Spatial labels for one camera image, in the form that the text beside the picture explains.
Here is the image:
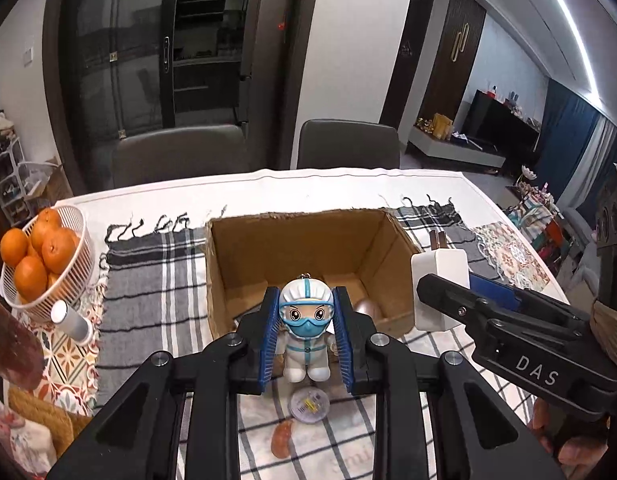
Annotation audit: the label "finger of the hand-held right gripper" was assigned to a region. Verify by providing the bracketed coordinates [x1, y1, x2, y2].
[416, 273, 495, 332]
[469, 272, 592, 326]

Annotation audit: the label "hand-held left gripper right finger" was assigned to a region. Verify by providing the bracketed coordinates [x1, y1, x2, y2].
[333, 286, 564, 480]

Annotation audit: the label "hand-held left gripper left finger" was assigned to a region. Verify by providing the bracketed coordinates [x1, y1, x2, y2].
[46, 286, 282, 480]

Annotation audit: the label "white plug charger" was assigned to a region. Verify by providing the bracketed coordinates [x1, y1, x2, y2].
[411, 230, 472, 334]

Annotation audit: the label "silver metal egg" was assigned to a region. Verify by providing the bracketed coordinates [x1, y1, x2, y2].
[353, 297, 382, 320]

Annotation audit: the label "white blue figurine keychain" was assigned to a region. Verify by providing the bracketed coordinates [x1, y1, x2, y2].
[278, 274, 339, 384]

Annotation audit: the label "brown cardboard box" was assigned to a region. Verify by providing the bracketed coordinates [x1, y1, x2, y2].
[204, 208, 423, 341]

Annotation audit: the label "person's right hand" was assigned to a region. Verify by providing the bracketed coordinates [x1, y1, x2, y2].
[527, 397, 612, 471]

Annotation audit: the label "round clear plastic cap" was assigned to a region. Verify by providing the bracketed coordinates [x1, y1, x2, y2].
[288, 387, 332, 424]

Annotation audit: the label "colourful draped fabric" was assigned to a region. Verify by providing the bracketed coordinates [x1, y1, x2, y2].
[509, 195, 555, 242]

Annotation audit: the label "small brown charm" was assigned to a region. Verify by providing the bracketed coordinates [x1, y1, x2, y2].
[271, 419, 296, 460]

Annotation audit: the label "grey sofa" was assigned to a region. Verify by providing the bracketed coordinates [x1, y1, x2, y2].
[563, 205, 600, 286]

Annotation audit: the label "grey plaid cloth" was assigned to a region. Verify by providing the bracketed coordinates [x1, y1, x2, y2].
[96, 197, 539, 480]

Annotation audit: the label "white low cabinet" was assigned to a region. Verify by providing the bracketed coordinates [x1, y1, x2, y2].
[407, 125, 507, 171]

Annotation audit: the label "white table pad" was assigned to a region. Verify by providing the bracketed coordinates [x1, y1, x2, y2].
[53, 167, 569, 306]

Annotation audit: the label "blue curtain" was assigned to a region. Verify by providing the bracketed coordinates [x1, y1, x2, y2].
[533, 77, 602, 206]

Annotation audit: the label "white sheer curtain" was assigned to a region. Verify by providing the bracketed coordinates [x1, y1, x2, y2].
[573, 115, 617, 216]

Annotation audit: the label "black television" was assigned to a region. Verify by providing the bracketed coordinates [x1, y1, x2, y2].
[463, 89, 542, 154]

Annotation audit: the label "yellow boxes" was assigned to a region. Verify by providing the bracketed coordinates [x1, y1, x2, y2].
[431, 112, 455, 139]

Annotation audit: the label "grey dining chair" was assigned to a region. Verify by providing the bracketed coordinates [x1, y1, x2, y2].
[112, 125, 250, 189]
[297, 119, 400, 170]

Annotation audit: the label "white cylinder bottle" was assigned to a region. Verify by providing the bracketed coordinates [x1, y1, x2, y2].
[51, 300, 94, 346]

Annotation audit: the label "orange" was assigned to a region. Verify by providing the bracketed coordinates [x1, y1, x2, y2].
[42, 228, 78, 275]
[31, 208, 64, 236]
[1, 228, 30, 267]
[14, 256, 50, 300]

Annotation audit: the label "dark wooden door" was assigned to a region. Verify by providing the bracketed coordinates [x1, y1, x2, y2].
[379, 0, 435, 131]

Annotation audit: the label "glass vase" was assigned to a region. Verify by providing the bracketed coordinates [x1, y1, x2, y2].
[0, 294, 45, 392]

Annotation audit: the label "floral fabric tissue cover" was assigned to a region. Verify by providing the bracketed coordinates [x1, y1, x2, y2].
[0, 395, 57, 476]

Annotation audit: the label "ceiling light strip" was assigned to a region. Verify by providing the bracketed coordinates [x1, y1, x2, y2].
[531, 0, 602, 101]

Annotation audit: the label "white shelf rack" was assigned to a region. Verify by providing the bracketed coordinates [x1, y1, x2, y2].
[0, 135, 59, 226]

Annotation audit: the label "dark sliding glass door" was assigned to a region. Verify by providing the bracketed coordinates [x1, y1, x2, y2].
[42, 0, 319, 196]

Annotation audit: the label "white wire fruit basket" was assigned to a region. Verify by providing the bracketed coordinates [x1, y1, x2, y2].
[0, 205, 96, 322]

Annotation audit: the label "dark panel gold handle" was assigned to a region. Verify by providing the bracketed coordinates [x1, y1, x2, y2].
[431, 0, 488, 126]

